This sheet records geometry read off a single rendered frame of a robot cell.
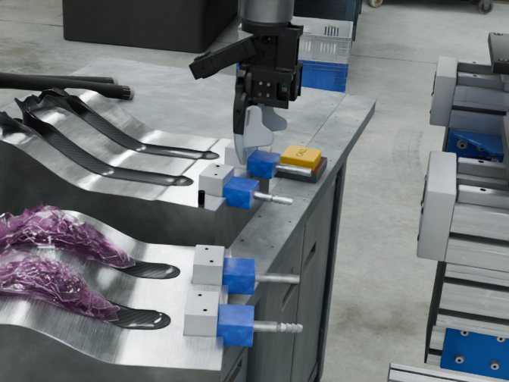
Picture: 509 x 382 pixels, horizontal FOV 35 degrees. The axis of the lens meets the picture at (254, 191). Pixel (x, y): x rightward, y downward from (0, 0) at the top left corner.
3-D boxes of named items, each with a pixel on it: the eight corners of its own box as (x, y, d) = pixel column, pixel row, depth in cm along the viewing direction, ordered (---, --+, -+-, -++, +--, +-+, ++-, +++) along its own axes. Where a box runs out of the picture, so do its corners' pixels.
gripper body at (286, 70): (286, 114, 116) (293, 31, 111) (229, 105, 118) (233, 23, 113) (301, 99, 123) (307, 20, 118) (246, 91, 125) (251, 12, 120)
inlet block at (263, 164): (313, 183, 126) (316, 150, 124) (305, 195, 121) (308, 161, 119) (233, 168, 129) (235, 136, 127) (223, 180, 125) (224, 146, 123)
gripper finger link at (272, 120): (283, 156, 126) (284, 105, 121) (247, 150, 128) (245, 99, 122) (289, 145, 129) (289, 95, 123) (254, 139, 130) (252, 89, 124)
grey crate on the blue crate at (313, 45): (352, 48, 466) (354, 21, 460) (348, 67, 429) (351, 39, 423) (247, 37, 474) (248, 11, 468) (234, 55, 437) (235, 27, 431)
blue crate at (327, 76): (348, 82, 475) (352, 45, 466) (343, 104, 438) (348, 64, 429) (245, 72, 483) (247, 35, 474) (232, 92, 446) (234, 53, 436)
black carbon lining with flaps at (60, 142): (223, 164, 129) (226, 108, 125) (184, 205, 115) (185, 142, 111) (31, 129, 138) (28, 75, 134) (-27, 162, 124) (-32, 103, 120)
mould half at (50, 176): (268, 196, 136) (273, 120, 130) (213, 268, 113) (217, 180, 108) (7, 146, 149) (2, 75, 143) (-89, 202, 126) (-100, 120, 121)
